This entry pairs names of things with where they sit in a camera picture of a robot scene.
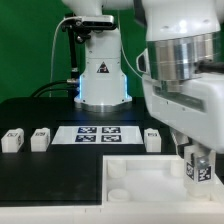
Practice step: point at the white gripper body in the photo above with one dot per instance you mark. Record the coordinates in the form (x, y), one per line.
(197, 112)

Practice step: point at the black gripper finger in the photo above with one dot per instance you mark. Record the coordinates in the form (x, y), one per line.
(180, 140)
(205, 157)

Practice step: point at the white square table top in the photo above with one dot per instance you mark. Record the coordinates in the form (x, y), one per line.
(145, 179)

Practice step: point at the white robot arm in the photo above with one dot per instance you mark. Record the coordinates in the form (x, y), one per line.
(182, 80)

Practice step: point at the white sheet with fiducial markers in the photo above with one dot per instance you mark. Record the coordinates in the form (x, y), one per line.
(97, 135)

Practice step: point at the white obstacle fence rail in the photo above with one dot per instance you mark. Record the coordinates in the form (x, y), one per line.
(184, 213)

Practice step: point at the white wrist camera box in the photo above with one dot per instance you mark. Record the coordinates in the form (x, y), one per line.
(142, 62)

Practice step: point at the black camera on stand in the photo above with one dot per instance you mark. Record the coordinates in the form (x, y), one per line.
(79, 30)

